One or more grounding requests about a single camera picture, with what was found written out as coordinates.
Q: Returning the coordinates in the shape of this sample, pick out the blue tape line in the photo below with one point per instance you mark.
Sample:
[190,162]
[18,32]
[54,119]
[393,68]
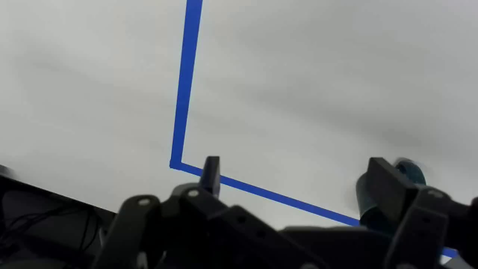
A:
[185,89]

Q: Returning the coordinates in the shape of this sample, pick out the dark teal mug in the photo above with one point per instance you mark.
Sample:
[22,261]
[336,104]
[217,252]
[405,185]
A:
[370,210]

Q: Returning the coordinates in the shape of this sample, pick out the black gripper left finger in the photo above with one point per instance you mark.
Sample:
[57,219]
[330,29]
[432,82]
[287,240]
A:
[149,233]

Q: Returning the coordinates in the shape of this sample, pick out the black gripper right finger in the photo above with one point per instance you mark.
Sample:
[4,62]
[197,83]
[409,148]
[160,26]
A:
[427,224]

